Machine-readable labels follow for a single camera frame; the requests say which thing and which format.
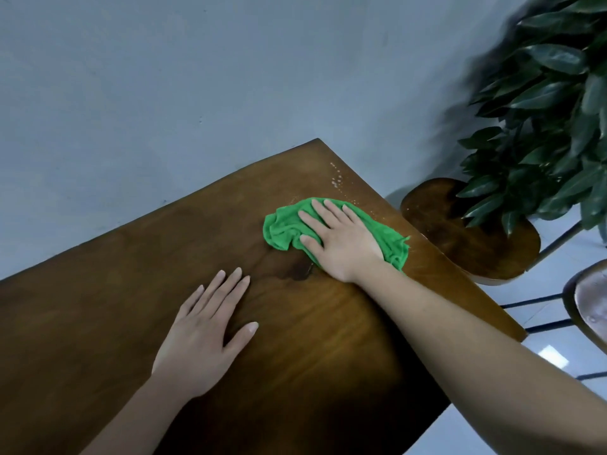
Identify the person's left hand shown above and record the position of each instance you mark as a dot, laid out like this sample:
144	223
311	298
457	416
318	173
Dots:
199	343

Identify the person's right hand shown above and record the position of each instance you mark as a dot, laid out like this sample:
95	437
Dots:
348	246

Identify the person's left little finger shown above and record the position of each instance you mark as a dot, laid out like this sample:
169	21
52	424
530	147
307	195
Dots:
189	303

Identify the person's left thumb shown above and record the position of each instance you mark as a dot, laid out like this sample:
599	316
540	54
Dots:
242	338

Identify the person's right thumb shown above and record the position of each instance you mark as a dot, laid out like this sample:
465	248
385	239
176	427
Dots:
310	246

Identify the person's right middle finger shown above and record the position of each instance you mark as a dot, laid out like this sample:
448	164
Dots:
327	213

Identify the person's left middle finger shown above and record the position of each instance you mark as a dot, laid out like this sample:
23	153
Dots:
220	293

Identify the green microfiber cloth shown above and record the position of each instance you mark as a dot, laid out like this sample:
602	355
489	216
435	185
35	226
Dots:
284	227

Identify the person's left forearm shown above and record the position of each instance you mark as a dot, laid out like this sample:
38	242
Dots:
137	421

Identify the person's right forearm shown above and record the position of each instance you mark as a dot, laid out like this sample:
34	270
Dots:
479	360

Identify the brown wooden table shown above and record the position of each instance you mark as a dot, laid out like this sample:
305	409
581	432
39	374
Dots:
303	326

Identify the round wooden stool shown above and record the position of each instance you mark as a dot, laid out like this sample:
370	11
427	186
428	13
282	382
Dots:
474	232
590	303

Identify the green leafy plant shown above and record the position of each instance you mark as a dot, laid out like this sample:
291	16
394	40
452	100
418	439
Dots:
545	113

